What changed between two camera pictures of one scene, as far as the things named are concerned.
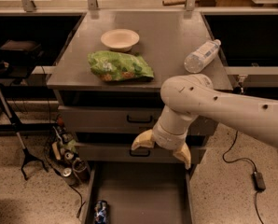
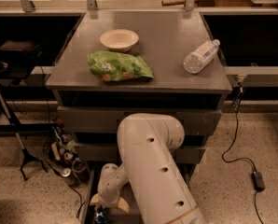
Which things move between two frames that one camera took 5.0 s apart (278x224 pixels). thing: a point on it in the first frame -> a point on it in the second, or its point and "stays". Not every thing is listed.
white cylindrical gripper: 167,139 -> 106,192
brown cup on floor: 81,170 stays
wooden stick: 173,3 stays
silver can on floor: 67,175 stays
